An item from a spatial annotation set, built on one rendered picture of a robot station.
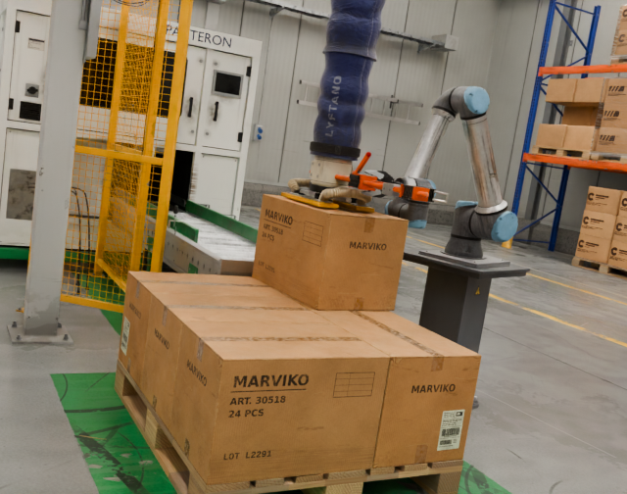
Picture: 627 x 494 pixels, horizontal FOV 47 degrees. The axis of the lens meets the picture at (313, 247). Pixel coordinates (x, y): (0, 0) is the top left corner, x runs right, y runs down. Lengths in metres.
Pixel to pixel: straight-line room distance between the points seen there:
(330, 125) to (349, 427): 1.32
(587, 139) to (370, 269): 8.91
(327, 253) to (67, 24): 1.82
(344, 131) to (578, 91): 9.11
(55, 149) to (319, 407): 2.13
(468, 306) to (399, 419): 1.17
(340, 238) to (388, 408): 0.76
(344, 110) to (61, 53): 1.52
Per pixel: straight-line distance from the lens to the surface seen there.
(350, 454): 2.49
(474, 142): 3.32
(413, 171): 3.29
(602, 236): 11.30
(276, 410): 2.28
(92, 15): 3.88
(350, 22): 3.14
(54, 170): 3.89
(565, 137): 12.01
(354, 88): 3.12
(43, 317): 4.03
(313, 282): 2.95
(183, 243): 3.96
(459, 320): 3.55
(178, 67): 4.08
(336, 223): 2.88
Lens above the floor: 1.19
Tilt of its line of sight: 8 degrees down
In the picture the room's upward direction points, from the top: 8 degrees clockwise
